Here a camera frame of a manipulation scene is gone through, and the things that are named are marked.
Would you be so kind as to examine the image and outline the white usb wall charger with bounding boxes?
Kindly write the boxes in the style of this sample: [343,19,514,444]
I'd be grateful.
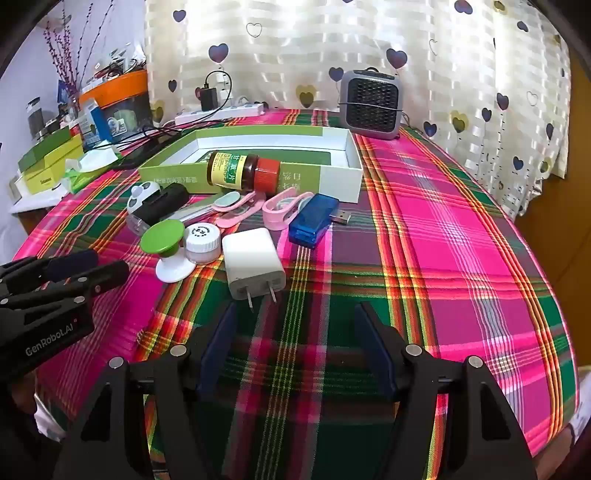
[221,227,287,311]

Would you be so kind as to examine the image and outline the pink loop clip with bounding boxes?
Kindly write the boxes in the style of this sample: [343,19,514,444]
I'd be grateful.
[262,191,315,232]

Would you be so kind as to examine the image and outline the green tissue pack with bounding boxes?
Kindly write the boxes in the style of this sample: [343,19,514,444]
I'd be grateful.
[64,147,124,193]

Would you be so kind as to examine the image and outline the blue carton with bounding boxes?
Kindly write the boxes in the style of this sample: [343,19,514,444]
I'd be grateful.
[85,103,114,145]

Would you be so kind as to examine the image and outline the pink green plaid tablecloth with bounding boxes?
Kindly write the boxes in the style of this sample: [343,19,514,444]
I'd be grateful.
[13,107,579,480]

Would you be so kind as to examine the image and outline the orange lidded container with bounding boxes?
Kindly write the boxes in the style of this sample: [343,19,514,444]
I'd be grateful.
[78,69,151,140]

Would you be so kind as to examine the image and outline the grey fan heater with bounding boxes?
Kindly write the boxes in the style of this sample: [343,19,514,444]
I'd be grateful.
[339,68,402,140]

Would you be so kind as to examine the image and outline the green and white cardboard box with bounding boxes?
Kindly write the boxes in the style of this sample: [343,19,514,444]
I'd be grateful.
[138,127,363,204]

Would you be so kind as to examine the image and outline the small white jar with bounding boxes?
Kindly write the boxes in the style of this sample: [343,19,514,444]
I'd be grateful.
[185,222,222,267]

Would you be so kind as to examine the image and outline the purple dried flower branches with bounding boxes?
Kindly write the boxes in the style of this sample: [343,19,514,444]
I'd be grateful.
[42,0,117,95]

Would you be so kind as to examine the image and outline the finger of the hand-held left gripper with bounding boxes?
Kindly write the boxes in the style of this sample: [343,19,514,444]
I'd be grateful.
[0,249,100,289]
[9,260,131,320]

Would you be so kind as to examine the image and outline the white power strip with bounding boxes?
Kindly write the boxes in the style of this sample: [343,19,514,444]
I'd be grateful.
[174,102,265,126]

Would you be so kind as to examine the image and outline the dark glass jar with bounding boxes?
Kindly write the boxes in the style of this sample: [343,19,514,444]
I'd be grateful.
[26,97,45,140]

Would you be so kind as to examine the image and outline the blue translucent usb device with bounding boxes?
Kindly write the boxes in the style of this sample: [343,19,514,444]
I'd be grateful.
[288,193,352,250]

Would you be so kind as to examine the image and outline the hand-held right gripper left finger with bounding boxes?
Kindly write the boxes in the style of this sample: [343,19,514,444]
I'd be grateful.
[53,299,241,480]

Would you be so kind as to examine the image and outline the stack of green boxes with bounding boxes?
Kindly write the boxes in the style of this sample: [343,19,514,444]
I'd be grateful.
[17,127,85,195]

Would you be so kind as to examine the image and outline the green topped white knob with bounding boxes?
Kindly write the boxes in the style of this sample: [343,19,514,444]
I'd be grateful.
[140,219,195,284]

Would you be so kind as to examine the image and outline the black adapter cable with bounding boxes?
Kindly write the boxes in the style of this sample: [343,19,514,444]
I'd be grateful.
[203,69,234,110]

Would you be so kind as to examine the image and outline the heart print curtain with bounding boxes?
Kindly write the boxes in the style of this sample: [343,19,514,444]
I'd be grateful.
[144,0,574,219]

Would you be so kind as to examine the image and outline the pink clip with teal pad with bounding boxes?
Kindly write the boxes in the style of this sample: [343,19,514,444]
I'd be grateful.
[213,191,267,229]

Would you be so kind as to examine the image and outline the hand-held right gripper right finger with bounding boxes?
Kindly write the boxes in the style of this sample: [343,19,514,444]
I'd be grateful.
[355,302,539,480]

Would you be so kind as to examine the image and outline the brown medicine bottle red cap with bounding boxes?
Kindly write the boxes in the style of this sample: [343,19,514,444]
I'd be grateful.
[205,152,283,191]

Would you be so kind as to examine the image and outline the black smartphone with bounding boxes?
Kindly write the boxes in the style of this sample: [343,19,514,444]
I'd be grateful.
[115,137,163,170]

